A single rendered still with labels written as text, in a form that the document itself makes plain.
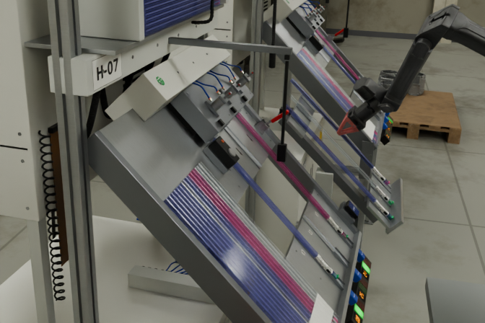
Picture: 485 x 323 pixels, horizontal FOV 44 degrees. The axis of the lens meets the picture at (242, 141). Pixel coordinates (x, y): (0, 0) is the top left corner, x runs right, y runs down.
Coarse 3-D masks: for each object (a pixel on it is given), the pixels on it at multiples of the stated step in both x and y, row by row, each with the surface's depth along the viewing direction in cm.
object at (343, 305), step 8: (360, 232) 185; (360, 240) 181; (352, 248) 177; (352, 256) 172; (352, 264) 168; (352, 272) 164; (344, 280) 162; (352, 280) 161; (344, 288) 158; (344, 296) 154; (344, 304) 150; (344, 312) 148; (344, 320) 145
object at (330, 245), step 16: (304, 208) 173; (304, 224) 165; (320, 224) 173; (320, 240) 167; (336, 240) 174; (352, 240) 183; (288, 256) 148; (304, 256) 154; (320, 256) 161; (336, 256) 168; (304, 272) 149; (320, 272) 156; (336, 272) 162; (320, 288) 151; (336, 288) 157; (336, 304) 152
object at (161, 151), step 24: (120, 120) 130; (168, 120) 145; (120, 144) 125; (144, 144) 131; (168, 144) 138; (192, 144) 146; (240, 144) 166; (144, 168) 126; (168, 168) 133; (192, 168) 140; (216, 168) 148; (168, 192) 127; (240, 192) 150
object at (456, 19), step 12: (444, 12) 156; (456, 12) 154; (432, 24) 157; (444, 24) 153; (456, 24) 153; (468, 24) 154; (420, 36) 160; (432, 36) 158; (444, 36) 157; (456, 36) 155; (468, 36) 153; (480, 36) 153; (432, 48) 162; (480, 48) 154
